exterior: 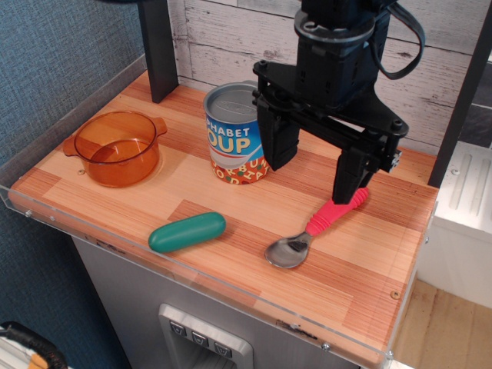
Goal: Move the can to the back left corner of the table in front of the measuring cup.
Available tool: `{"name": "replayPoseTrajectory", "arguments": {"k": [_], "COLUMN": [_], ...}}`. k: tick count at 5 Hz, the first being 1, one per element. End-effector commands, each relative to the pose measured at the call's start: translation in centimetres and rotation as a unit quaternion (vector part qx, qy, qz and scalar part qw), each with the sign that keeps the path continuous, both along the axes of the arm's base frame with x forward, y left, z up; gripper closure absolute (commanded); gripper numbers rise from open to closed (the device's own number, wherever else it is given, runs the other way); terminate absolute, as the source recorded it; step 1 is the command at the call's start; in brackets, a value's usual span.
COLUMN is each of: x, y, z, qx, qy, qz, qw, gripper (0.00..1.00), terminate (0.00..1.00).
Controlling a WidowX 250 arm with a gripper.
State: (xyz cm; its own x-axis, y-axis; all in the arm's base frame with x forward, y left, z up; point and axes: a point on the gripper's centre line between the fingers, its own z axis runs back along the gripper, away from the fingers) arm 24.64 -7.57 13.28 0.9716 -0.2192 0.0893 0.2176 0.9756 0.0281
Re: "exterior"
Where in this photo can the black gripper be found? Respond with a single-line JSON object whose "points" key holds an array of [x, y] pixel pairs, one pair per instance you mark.
{"points": [[330, 93]]}

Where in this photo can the alphabet soup can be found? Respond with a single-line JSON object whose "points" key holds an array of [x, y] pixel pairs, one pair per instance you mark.
{"points": [[234, 140]]}

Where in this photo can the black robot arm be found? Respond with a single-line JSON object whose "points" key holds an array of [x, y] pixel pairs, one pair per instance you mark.
{"points": [[342, 22]]}

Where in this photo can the orange transparent measuring cup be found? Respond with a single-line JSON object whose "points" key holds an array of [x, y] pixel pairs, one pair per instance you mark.
{"points": [[119, 148]]}

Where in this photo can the green oblong plastic toy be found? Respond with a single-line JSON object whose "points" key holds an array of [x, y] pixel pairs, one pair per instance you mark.
{"points": [[187, 232]]}

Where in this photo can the white toy sink unit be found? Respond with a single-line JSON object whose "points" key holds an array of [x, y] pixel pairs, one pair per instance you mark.
{"points": [[456, 254]]}

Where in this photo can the silver dispenser button panel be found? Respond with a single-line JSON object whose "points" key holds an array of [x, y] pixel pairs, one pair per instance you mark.
{"points": [[194, 343]]}

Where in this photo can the grey toy fridge cabinet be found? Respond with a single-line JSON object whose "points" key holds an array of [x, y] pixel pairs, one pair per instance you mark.
{"points": [[132, 293]]}

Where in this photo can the clear acrylic table guard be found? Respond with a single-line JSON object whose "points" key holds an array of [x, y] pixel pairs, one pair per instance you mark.
{"points": [[347, 297]]}

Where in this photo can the black and orange object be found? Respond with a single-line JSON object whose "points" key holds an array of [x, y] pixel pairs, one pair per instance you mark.
{"points": [[46, 352]]}

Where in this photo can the spoon with pink handle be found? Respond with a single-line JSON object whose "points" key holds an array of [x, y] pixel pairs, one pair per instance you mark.
{"points": [[291, 252]]}

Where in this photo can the dark grey right post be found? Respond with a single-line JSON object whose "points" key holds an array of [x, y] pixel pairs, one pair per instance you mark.
{"points": [[464, 100]]}

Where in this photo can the dark grey post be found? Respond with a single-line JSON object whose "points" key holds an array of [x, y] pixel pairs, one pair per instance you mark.
{"points": [[159, 48], [464, 100]]}

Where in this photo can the dark grey left post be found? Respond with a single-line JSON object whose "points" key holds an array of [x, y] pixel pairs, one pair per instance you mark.
{"points": [[159, 48]]}

